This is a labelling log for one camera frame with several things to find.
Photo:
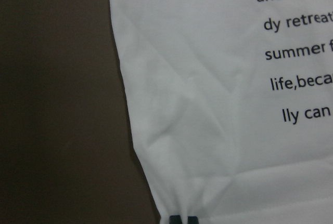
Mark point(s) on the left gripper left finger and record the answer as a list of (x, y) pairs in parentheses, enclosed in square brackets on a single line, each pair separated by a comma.
[(175, 219)]

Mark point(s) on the white printed t-shirt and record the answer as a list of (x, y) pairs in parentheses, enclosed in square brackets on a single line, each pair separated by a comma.
[(230, 105)]

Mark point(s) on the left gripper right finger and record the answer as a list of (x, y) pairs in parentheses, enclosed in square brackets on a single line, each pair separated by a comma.
[(192, 220)]

